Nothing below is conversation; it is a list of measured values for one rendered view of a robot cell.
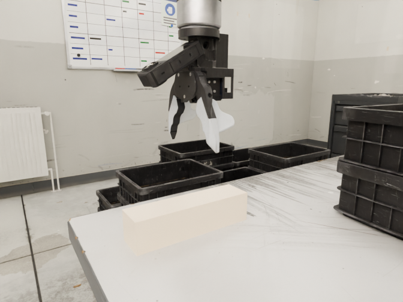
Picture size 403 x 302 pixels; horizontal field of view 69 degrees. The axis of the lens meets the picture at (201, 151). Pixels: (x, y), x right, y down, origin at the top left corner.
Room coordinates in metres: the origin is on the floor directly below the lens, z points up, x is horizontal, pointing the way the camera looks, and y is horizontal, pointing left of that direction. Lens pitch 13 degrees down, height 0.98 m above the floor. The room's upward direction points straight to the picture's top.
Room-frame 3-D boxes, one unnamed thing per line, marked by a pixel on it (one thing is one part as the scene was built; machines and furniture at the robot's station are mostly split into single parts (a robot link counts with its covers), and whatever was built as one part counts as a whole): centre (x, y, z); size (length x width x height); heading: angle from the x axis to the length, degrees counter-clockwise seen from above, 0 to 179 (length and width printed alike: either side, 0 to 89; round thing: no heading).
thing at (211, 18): (0.54, 0.01, 1.08); 0.08 x 0.08 x 0.05
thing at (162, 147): (1.81, 0.03, 0.37); 0.40 x 0.30 x 0.45; 124
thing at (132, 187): (1.26, 0.14, 0.37); 0.40 x 0.30 x 0.45; 124
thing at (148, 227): (0.52, 0.02, 0.73); 0.24 x 0.06 x 0.06; 124
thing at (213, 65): (0.54, 0.00, 1.00); 0.09 x 0.08 x 0.12; 124
